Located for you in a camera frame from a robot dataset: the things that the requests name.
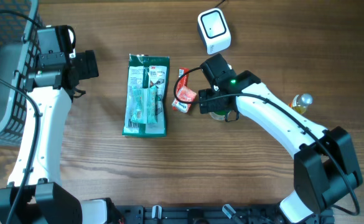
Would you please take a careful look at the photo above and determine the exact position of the green 3M package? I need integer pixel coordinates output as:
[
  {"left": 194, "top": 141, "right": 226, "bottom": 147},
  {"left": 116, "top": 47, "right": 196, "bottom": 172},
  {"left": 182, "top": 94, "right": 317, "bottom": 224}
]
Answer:
[{"left": 122, "top": 55, "right": 170, "bottom": 138}]

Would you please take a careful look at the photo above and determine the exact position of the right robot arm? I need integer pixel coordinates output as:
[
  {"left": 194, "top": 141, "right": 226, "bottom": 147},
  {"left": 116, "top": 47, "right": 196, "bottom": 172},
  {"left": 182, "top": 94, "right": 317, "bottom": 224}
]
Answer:
[{"left": 198, "top": 54, "right": 363, "bottom": 223}]

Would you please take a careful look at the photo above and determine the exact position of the white barcode scanner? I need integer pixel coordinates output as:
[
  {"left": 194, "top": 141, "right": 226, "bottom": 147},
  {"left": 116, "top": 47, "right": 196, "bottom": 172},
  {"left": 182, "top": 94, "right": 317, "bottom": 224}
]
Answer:
[{"left": 197, "top": 8, "right": 231, "bottom": 55}]

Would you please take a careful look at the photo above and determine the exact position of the teal snack packet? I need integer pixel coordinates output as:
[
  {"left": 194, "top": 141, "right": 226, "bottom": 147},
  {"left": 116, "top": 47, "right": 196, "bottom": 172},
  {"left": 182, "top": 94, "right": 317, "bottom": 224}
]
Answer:
[{"left": 131, "top": 87, "right": 157, "bottom": 124}]

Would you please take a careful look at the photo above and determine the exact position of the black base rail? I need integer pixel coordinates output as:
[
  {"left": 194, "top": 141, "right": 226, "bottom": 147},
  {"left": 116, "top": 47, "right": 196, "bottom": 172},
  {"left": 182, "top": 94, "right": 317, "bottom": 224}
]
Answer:
[{"left": 107, "top": 204, "right": 290, "bottom": 224}]

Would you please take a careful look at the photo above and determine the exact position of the green lidded jar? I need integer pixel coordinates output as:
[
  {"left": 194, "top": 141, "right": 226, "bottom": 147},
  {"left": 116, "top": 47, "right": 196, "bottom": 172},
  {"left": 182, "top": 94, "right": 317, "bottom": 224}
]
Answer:
[{"left": 209, "top": 111, "right": 230, "bottom": 121}]

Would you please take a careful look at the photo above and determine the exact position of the yellow dish soap bottle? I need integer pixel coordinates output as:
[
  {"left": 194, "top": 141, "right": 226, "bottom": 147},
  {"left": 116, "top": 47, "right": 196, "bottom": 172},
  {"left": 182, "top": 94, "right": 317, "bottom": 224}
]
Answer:
[{"left": 289, "top": 93, "right": 313, "bottom": 114}]

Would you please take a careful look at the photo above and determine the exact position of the orange jar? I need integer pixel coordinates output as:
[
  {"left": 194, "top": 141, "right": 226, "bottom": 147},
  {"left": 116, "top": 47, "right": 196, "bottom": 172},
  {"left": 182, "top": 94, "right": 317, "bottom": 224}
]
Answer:
[{"left": 172, "top": 86, "right": 197, "bottom": 113}]

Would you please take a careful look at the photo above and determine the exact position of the grey plastic mesh basket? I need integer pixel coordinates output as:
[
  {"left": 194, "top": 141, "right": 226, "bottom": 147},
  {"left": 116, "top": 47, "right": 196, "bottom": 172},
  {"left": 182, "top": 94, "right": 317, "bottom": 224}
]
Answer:
[{"left": 0, "top": 0, "right": 43, "bottom": 146}]

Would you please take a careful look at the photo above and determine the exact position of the red stick sachet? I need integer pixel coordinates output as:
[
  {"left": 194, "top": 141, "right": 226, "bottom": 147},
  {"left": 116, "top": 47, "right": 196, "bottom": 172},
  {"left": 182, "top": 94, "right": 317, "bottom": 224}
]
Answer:
[{"left": 176, "top": 68, "right": 189, "bottom": 95}]

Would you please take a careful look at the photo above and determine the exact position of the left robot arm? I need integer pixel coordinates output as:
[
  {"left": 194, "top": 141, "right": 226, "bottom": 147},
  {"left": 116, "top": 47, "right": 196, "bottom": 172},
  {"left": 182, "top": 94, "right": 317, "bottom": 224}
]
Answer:
[{"left": 0, "top": 25, "right": 99, "bottom": 223}]

